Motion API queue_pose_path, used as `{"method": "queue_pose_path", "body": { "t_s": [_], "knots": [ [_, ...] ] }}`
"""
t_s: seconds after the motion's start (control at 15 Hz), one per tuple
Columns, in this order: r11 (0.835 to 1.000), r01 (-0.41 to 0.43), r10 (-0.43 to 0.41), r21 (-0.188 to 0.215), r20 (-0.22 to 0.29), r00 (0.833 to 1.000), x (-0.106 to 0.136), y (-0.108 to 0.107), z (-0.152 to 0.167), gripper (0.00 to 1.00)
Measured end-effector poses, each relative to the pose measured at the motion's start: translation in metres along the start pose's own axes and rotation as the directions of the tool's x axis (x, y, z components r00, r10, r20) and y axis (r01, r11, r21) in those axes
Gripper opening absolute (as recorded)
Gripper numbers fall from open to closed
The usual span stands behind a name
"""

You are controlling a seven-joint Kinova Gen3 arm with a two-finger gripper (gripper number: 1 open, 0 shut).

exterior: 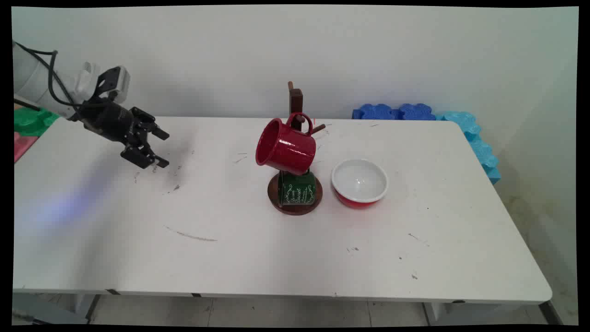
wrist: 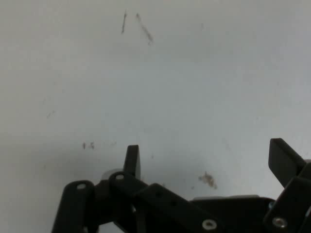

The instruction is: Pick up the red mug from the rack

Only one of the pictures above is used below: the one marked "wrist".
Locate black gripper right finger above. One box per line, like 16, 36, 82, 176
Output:
263, 138, 311, 233

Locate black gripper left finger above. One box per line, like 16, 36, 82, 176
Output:
52, 145, 225, 233

